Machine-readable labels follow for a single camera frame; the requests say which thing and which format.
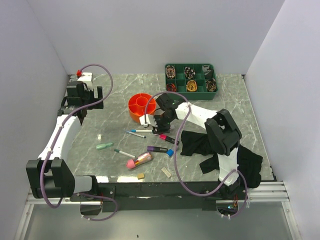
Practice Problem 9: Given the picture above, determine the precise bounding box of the orange round organizer container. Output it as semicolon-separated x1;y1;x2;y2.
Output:
128;93;157;123

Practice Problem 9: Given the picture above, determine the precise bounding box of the pink cap black highlighter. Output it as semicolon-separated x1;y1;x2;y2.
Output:
159;134;180;146

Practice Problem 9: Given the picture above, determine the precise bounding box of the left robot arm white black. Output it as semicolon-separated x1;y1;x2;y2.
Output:
26;80;104;201

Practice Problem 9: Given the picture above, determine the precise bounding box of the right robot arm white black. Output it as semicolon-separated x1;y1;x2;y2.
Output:
142;91;248;199

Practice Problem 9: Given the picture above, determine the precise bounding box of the green compartment tray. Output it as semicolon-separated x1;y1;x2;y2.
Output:
164;63;218;101

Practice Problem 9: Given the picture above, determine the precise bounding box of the mint green correction tube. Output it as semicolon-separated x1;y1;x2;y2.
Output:
95;142;114;150

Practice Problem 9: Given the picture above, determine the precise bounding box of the blue white pen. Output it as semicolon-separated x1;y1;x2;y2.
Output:
130;129;153;133

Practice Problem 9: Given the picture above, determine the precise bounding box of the thin blue tipped pen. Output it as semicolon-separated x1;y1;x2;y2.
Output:
125;130;146;139

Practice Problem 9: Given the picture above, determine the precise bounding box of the green cap white pen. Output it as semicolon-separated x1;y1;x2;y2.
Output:
114;148;136;159

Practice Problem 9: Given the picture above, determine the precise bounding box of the purple cap black highlighter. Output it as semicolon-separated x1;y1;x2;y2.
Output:
147;146;168;153

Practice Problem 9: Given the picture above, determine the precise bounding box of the clear pencil case pink cap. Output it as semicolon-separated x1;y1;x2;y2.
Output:
126;151;154;170

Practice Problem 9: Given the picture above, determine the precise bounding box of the white eraser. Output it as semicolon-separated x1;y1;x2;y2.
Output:
161;167;172;178

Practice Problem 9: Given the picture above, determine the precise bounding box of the small tan eraser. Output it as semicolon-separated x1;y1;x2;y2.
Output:
137;173;145;180

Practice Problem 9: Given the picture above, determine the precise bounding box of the black base beam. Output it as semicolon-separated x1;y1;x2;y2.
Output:
69;181;248;213

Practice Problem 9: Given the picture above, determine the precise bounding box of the black cloth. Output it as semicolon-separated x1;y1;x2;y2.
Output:
180;130;263;188

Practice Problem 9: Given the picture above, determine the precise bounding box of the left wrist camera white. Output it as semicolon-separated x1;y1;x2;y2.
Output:
76;70;93;89

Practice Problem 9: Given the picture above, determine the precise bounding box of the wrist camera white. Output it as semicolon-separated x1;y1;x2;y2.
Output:
76;70;93;89
139;114;156;127

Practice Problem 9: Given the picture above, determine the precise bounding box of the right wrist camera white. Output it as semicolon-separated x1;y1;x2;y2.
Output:
139;114;156;127

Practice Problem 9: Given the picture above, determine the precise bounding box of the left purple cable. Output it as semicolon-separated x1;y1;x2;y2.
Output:
39;63;118;222

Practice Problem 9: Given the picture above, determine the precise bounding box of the purple cable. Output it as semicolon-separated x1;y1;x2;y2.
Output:
144;91;250;218
39;63;118;222

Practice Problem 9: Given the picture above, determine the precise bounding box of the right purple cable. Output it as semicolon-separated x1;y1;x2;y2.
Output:
144;91;250;218

